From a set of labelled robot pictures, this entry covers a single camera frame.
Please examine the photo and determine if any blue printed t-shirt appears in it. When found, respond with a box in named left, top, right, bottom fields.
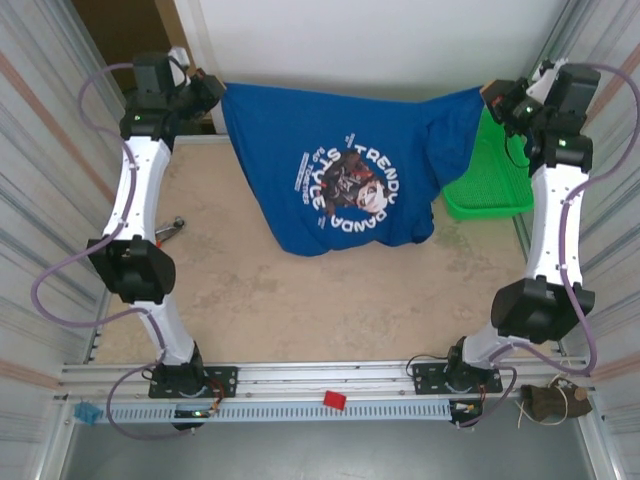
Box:
left=221, top=82, right=486, bottom=257

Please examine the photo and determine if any brown cardboard box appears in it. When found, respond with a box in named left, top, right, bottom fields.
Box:
left=72, top=0, right=176, bottom=64

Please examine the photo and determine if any green plastic basket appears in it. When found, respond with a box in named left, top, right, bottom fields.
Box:
left=442, top=107, right=536, bottom=221

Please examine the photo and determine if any thin aluminium table edge rail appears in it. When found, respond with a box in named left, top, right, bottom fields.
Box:
left=172, top=132, right=236, bottom=147

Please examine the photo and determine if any thin black cable loop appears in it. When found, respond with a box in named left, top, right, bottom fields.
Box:
left=503, top=132, right=531, bottom=169

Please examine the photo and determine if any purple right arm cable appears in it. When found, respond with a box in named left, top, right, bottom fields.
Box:
left=457, top=62, right=640, bottom=430

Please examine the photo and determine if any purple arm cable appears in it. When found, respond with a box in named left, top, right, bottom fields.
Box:
left=457, top=62, right=640, bottom=430
left=31, top=62, right=194, bottom=440

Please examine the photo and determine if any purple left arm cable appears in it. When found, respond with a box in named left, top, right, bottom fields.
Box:
left=31, top=62, right=194, bottom=440

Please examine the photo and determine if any aluminium side rail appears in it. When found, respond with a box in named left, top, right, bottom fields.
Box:
left=83, top=299, right=109, bottom=365

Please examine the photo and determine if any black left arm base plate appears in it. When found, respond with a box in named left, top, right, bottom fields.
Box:
left=148, top=366, right=239, bottom=400

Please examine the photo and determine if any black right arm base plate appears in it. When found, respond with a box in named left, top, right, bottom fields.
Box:
left=410, top=360, right=503, bottom=396

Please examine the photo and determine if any wide aluminium mounting rail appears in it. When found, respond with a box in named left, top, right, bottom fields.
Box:
left=57, top=357, right=599, bottom=401

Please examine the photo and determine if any brown cloth pouch with string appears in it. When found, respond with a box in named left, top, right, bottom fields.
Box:
left=516, top=359, right=595, bottom=427

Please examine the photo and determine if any slotted pale cable duct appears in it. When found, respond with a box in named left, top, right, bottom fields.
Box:
left=94, top=401, right=454, bottom=425

